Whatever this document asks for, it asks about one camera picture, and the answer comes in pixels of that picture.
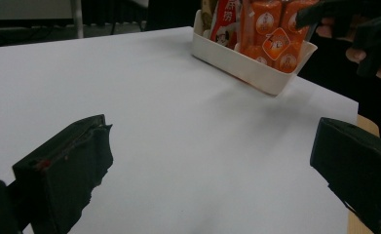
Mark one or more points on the white metal desk frame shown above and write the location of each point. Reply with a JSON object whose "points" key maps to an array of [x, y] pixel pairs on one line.
{"points": [[77, 19]]}

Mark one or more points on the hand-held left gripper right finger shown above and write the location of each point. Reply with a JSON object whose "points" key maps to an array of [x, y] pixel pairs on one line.
{"points": [[360, 162]]}

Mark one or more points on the white plastic bin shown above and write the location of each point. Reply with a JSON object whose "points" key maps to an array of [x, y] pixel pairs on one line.
{"points": [[243, 65]]}

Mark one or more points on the clear orange snack packet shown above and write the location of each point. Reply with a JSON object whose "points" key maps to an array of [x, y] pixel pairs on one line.
{"points": [[266, 19]]}

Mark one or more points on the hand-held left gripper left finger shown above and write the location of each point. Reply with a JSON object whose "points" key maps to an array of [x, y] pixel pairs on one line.
{"points": [[68, 169]]}

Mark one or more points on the gold foil packet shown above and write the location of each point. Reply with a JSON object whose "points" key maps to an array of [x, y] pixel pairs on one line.
{"points": [[207, 14]]}

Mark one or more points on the red black instant noodle packet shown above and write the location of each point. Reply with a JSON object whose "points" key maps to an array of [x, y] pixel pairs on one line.
{"points": [[225, 19]]}

